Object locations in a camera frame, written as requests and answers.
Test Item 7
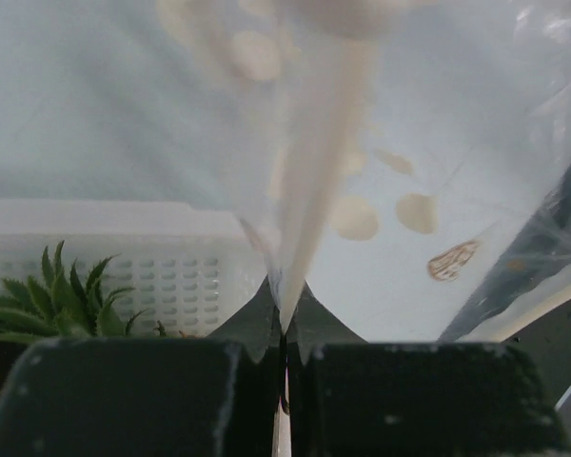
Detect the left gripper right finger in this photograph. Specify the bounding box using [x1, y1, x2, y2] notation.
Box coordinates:
[285, 288, 571, 456]

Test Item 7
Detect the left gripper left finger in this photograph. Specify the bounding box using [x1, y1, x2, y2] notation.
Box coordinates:
[0, 284, 281, 456]

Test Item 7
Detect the toy pineapple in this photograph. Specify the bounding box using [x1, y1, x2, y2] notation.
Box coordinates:
[0, 241, 148, 346]

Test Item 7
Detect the clear zip top bag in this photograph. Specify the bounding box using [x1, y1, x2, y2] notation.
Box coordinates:
[0, 1, 571, 342]

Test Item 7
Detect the white plastic basket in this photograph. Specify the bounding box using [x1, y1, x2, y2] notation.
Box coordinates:
[0, 199, 266, 336]

